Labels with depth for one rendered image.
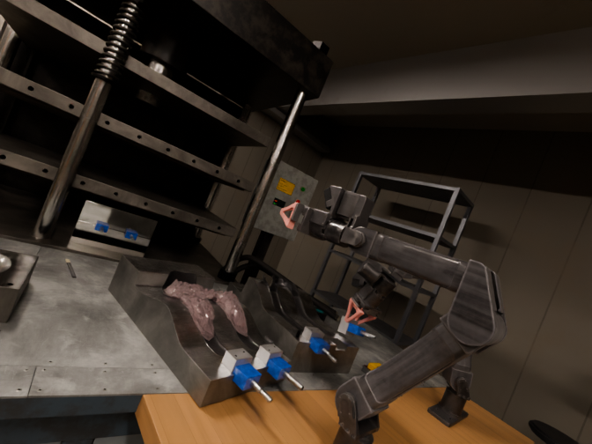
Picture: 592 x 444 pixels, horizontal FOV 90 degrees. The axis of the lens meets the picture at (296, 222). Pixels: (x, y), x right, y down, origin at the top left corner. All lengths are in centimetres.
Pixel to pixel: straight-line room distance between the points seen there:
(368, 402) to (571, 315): 263
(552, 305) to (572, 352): 34
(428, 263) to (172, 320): 54
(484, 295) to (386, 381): 22
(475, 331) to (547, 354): 262
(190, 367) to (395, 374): 39
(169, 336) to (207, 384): 16
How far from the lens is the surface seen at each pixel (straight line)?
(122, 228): 142
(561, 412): 318
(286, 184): 169
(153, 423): 63
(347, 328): 108
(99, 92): 135
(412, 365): 59
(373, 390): 62
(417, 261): 59
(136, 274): 90
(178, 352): 72
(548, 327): 314
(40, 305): 89
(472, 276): 53
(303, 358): 91
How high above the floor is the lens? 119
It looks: level
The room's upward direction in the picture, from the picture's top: 22 degrees clockwise
